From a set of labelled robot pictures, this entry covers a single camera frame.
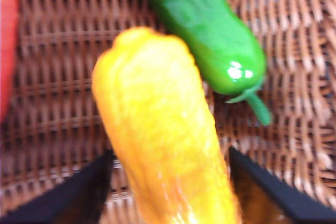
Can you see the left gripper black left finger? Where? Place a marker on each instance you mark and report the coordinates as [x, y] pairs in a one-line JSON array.
[[68, 197]]

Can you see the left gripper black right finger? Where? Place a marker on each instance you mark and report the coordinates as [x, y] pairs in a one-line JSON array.
[[275, 197]]

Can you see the yellow corn cob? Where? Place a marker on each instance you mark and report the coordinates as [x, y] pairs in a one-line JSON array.
[[157, 119]]

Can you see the brown wicker basket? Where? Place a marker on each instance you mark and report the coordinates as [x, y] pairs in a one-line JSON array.
[[65, 77]]

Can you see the orange carrot with green leaves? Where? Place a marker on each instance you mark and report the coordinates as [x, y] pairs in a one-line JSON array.
[[6, 37]]

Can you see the green chili pepper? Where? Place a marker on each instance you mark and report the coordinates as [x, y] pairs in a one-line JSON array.
[[207, 30]]

